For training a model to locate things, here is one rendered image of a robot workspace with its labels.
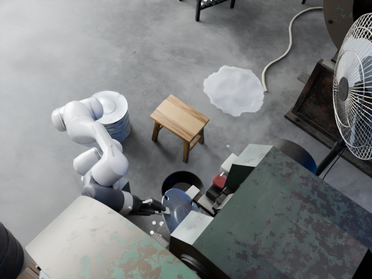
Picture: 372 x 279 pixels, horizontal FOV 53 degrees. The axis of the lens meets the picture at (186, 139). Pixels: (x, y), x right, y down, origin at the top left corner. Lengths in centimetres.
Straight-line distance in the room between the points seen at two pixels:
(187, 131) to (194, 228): 153
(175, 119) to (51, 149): 97
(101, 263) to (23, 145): 229
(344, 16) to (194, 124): 111
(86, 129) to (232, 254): 73
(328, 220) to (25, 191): 217
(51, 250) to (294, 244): 60
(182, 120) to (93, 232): 181
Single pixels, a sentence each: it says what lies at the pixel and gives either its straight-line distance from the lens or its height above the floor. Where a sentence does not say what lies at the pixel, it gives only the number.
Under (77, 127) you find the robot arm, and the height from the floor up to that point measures 125.
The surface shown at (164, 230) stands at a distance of 174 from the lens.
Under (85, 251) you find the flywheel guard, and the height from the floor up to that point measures 169.
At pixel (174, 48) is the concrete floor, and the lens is 342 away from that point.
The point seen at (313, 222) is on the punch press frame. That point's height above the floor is 150.
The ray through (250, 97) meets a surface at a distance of 296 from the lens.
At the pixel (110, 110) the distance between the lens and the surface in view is 264.
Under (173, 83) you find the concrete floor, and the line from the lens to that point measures 315.
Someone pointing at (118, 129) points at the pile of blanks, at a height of 19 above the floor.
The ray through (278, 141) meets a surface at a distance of 128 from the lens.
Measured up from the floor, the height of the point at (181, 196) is 87.
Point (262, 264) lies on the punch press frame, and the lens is 101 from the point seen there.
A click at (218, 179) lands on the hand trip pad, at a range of 188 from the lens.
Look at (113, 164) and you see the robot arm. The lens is 129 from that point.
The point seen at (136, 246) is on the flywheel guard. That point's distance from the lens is 75.
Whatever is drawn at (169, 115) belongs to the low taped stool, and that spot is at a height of 33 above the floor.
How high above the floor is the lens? 245
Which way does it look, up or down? 59 degrees down
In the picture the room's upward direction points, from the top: 7 degrees clockwise
